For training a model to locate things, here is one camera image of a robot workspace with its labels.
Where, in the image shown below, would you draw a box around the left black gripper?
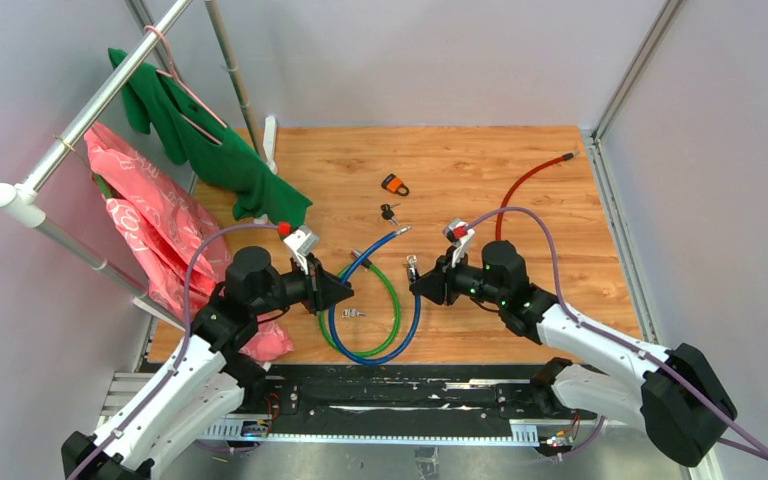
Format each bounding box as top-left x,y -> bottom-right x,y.
252,252 -> 354,316

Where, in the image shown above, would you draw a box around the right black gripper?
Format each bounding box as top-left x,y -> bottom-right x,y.
412,245 -> 507,306

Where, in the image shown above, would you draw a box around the blue cable lock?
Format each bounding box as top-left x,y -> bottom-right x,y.
317,264 -> 422,366

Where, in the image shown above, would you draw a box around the green cable lock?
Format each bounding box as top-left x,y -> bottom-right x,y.
317,248 -> 403,359

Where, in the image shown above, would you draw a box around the black padlock keys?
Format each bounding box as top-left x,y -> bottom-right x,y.
380,203 -> 400,227

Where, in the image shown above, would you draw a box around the orange black padlock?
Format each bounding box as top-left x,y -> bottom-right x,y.
381,173 -> 410,197

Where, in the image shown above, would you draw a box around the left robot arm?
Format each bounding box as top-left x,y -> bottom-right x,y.
61,246 -> 354,479

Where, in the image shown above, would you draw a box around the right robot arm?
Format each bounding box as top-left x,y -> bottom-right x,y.
407,241 -> 737,467

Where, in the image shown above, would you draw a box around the green cloth garment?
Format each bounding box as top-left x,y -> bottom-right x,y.
121,63 -> 312,227

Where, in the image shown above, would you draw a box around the pink patterned garment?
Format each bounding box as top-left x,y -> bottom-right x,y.
83,122 -> 296,363

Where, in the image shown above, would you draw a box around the white metal clothes rack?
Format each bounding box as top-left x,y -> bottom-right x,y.
0,0 -> 279,330

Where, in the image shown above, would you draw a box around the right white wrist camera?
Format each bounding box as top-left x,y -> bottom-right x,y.
443,218 -> 475,268

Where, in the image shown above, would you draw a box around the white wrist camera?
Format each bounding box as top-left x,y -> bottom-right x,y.
282,225 -> 320,275
443,218 -> 475,268

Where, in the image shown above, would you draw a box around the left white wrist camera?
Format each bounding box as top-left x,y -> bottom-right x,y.
282,225 -> 320,275

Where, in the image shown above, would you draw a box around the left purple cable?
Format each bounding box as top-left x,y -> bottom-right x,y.
65,222 -> 293,480

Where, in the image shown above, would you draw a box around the purple cable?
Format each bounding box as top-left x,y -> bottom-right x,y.
65,222 -> 293,480
453,206 -> 768,473

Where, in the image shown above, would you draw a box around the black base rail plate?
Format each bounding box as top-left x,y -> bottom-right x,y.
112,361 -> 601,444

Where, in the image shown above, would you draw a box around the red cable lock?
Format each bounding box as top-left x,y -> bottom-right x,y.
493,151 -> 582,243

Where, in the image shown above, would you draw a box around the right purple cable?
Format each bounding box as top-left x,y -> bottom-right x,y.
453,206 -> 768,473

